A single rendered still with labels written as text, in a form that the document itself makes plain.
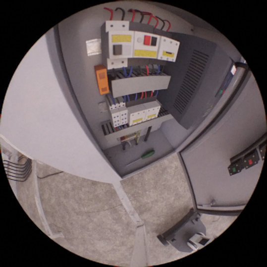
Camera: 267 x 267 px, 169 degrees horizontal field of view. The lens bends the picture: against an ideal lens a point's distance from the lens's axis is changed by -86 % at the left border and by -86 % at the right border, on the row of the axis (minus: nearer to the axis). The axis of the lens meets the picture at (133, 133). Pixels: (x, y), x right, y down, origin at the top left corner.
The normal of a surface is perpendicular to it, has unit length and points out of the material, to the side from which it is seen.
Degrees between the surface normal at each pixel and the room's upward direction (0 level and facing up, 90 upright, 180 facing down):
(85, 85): 90
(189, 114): 90
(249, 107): 90
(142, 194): 0
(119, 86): 90
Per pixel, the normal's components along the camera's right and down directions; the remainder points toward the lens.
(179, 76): -0.90, 0.33
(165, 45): 0.43, 0.77
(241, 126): -0.98, 0.15
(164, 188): 0.05, -0.55
